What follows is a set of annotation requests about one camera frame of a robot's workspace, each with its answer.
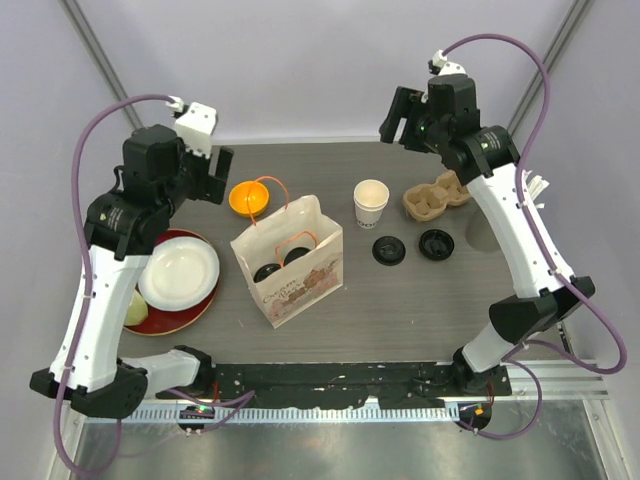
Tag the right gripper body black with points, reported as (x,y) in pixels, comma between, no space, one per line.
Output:
(422,133)

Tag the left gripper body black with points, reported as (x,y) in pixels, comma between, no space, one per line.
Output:
(192,182)

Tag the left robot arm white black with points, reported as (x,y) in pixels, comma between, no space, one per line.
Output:
(118,237)

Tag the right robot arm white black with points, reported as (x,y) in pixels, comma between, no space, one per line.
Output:
(546,290)

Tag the orange bowl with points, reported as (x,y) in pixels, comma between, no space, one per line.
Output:
(249,198)

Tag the cardboard cup carrier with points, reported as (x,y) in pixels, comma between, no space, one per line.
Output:
(426,202)

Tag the stack of white paper cups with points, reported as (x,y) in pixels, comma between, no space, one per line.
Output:
(370,198)

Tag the white plate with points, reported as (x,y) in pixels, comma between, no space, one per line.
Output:
(181,272)

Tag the loose black lid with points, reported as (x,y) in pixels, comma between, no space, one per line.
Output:
(436,244)

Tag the bundle of wrapped straws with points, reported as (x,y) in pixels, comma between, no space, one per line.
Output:
(534,186)

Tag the stack of black lids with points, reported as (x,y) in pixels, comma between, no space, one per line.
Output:
(388,250)

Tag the yellow green mug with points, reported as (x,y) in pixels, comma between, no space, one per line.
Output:
(137,310)

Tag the red plate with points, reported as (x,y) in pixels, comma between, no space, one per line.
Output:
(159,322)

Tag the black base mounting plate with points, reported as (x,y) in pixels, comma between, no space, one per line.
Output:
(339,386)

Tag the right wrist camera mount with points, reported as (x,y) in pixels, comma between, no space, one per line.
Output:
(439,65)

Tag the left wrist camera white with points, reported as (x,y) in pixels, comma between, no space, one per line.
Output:
(195,124)

